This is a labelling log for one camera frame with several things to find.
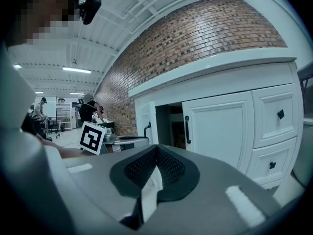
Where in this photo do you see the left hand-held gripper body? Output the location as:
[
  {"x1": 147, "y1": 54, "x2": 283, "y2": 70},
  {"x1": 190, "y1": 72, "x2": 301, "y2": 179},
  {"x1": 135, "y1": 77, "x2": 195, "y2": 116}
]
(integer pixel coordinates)
[{"x1": 78, "y1": 121, "x2": 117, "y2": 156}]

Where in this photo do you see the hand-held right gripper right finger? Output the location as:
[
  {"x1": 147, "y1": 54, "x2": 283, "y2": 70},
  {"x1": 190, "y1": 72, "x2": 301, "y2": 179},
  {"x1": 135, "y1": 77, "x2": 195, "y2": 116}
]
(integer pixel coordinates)
[{"x1": 144, "y1": 144, "x2": 282, "y2": 235}]

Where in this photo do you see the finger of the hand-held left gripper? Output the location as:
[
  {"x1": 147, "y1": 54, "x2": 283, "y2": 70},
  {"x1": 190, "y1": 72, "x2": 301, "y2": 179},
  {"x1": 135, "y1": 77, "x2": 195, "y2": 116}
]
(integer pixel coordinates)
[{"x1": 113, "y1": 135, "x2": 150, "y2": 152}]

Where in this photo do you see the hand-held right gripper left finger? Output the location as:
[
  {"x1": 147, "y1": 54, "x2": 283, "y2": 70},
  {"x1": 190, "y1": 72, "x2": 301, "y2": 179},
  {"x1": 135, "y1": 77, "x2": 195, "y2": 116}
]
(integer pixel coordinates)
[{"x1": 64, "y1": 144, "x2": 158, "y2": 230}]

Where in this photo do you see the black metal cabinet handle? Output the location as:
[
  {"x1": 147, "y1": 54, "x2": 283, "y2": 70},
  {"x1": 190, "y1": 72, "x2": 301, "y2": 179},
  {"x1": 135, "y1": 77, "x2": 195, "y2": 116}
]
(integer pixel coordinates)
[
  {"x1": 143, "y1": 121, "x2": 152, "y2": 138},
  {"x1": 184, "y1": 116, "x2": 192, "y2": 144}
]

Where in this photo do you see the person's left forearm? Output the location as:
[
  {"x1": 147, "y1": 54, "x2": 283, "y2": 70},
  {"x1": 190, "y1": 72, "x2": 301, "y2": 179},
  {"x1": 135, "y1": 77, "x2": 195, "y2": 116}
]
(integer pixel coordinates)
[{"x1": 36, "y1": 133, "x2": 96, "y2": 159}]

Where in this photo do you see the white closed cabinet panel door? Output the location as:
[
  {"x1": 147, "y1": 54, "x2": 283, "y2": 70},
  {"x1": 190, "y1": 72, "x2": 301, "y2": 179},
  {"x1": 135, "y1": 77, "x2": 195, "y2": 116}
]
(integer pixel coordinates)
[{"x1": 181, "y1": 91, "x2": 255, "y2": 175}]

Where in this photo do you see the white vanity cabinet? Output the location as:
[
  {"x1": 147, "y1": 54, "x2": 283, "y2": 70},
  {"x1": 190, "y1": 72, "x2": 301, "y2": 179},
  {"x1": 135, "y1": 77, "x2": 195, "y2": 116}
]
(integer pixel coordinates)
[{"x1": 134, "y1": 61, "x2": 304, "y2": 190}]

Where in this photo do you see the white shelving rack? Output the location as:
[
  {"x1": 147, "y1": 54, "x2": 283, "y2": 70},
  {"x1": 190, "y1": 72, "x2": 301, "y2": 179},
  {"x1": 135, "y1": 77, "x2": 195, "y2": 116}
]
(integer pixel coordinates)
[{"x1": 56, "y1": 101, "x2": 73, "y2": 131}]

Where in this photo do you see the white board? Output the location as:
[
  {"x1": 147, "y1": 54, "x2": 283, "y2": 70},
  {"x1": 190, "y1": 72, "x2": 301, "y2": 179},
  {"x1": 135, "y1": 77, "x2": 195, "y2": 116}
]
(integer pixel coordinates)
[{"x1": 36, "y1": 96, "x2": 57, "y2": 118}]

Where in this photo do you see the person's white shirt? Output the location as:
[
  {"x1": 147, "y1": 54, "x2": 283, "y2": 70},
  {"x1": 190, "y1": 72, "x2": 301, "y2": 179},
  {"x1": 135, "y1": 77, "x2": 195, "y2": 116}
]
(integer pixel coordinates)
[{"x1": 0, "y1": 45, "x2": 37, "y2": 130}]

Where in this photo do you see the white large drawer front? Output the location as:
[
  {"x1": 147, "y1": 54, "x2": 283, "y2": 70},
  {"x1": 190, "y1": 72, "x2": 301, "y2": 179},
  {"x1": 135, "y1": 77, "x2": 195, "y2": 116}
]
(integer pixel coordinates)
[{"x1": 251, "y1": 83, "x2": 300, "y2": 149}]

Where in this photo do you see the white basin countertop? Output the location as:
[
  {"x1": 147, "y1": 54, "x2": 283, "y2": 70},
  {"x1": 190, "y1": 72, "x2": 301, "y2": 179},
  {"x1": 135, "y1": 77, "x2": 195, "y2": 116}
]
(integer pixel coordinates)
[{"x1": 128, "y1": 48, "x2": 298, "y2": 98}]

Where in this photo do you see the white small drawer front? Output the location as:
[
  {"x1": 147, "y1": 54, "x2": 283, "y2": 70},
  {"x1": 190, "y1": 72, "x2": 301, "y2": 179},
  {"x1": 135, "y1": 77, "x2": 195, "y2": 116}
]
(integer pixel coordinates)
[{"x1": 251, "y1": 137, "x2": 298, "y2": 181}]

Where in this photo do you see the person's head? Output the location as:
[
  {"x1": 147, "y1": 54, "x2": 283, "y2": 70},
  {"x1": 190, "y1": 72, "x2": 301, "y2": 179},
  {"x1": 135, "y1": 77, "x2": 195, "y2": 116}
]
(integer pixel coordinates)
[{"x1": 0, "y1": 0, "x2": 80, "y2": 46}]

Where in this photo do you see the black head-mounted camera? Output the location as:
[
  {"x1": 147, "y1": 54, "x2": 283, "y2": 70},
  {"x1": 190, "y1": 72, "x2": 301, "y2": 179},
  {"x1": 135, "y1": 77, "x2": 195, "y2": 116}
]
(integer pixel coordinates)
[{"x1": 78, "y1": 0, "x2": 102, "y2": 25}]

